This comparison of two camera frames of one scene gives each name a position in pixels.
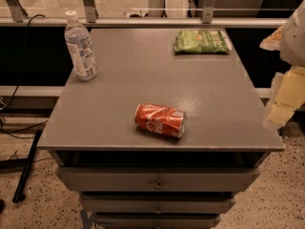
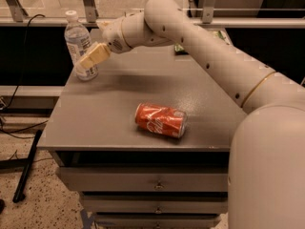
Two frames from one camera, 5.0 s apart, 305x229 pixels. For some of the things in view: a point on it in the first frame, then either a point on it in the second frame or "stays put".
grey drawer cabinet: (130, 177) stays put
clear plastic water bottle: (81, 48) stays put
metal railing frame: (13, 13) stays put
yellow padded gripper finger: (290, 98) → (114, 38)
